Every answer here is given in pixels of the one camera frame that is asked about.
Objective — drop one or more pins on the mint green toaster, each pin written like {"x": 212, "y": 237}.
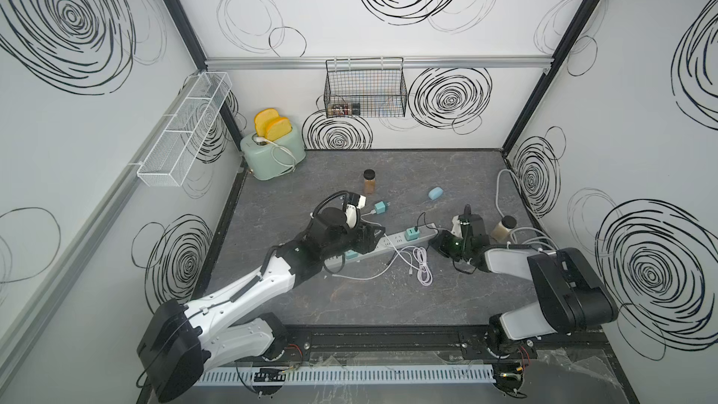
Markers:
{"x": 270, "y": 160}

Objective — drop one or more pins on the front yellow toast slice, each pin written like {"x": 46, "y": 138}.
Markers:
{"x": 278, "y": 128}

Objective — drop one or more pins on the light blue earbud case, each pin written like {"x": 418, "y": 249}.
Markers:
{"x": 435, "y": 193}

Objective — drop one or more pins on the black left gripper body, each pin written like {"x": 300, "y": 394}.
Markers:
{"x": 358, "y": 240}

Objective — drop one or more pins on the white wire wall shelf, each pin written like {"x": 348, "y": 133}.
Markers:
{"x": 172, "y": 156}

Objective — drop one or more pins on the clear jar black lid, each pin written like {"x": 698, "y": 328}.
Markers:
{"x": 504, "y": 227}

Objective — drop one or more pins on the teal charger with white cable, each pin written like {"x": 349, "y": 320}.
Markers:
{"x": 378, "y": 208}

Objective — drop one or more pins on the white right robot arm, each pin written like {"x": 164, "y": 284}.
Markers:
{"x": 569, "y": 295}

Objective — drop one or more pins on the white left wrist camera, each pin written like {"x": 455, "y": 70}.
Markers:
{"x": 353, "y": 205}

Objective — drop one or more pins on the teal charger with black cable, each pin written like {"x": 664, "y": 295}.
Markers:
{"x": 412, "y": 234}

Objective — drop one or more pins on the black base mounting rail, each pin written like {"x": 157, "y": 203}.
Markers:
{"x": 471, "y": 342}

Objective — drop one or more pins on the white power strip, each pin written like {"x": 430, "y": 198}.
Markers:
{"x": 387, "y": 245}

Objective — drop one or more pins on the black wire wall basket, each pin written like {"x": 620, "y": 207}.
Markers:
{"x": 365, "y": 87}

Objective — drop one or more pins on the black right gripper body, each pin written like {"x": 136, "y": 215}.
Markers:
{"x": 453, "y": 245}

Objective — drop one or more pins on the rear yellow toast slice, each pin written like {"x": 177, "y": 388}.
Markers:
{"x": 263, "y": 119}

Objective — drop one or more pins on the yellow toast slice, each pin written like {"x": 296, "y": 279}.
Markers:
{"x": 263, "y": 119}
{"x": 278, "y": 128}

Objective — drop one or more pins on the brown spice bottle black lid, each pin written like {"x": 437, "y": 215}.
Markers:
{"x": 369, "y": 176}

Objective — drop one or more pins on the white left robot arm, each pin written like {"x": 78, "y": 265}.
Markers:
{"x": 184, "y": 340}

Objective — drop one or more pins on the white slotted cable duct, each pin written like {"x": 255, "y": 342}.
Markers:
{"x": 349, "y": 375}

